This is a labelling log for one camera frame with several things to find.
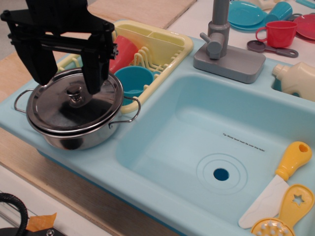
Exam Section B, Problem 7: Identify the yellow dish rack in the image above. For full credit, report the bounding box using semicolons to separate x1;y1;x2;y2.
56;24;194;115

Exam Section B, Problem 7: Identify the blue toy plate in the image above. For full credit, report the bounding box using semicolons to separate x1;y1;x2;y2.
228;1;267;31

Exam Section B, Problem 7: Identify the orange plastic cup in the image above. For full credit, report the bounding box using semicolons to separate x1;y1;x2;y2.
109;35;138;74

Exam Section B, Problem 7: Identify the yellow handled toy knife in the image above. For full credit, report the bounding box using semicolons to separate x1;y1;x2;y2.
238;141;313;229

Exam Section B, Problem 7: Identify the yellow toy slotted spoon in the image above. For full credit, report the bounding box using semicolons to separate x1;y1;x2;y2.
251;184;315;236

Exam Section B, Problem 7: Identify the blue cup in rack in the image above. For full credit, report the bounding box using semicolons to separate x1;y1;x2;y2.
114;66;155;106

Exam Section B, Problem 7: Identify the cream toy item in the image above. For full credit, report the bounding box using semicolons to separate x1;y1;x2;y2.
249;0;280;10

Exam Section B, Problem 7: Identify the red toy plate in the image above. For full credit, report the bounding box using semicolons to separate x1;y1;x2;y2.
293;14;315;40

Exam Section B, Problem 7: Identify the steel pot with handles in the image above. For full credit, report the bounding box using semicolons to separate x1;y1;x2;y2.
21;89;125;150

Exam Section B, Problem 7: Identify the orange tape piece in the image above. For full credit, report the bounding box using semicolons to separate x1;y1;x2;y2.
26;213;57;232

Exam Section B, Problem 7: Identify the light blue toy sink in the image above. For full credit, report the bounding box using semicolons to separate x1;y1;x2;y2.
0;54;315;236

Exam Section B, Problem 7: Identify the black cable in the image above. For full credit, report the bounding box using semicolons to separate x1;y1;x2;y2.
0;193;28;236

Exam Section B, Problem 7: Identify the blue plastic tumbler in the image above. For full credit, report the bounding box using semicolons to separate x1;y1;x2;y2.
264;1;293;24

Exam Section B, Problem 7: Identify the cream toy soap bottle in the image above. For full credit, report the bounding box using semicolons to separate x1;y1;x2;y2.
272;62;315;102

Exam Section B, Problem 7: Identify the steel pot lid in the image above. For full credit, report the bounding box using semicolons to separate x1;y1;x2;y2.
26;68;124;135

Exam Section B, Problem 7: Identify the red toy mug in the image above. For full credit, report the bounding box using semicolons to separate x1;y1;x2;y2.
255;21;297;48

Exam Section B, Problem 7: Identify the grey toy faucet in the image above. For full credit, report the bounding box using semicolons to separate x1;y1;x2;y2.
193;0;266;84

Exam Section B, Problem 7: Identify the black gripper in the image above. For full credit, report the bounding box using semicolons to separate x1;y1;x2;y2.
0;0;118;94

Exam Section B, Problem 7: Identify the grey measuring spoon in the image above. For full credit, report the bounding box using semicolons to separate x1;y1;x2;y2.
247;40;299;58

